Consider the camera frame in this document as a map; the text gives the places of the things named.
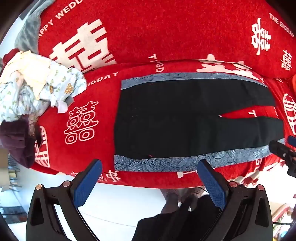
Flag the pile of light floral clothes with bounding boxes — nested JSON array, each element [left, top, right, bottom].
[[1, 51, 87, 121]]

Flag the black pants with grey stripes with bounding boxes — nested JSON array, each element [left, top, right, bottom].
[[114, 73, 284, 172]]

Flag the grey blanket at bed corner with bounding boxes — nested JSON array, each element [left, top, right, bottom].
[[15, 0, 55, 54]]

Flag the red wedding quilt at back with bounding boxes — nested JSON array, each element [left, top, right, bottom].
[[38, 1, 295, 78]]

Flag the dark maroon garment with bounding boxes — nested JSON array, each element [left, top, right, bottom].
[[1, 114, 43, 169]]

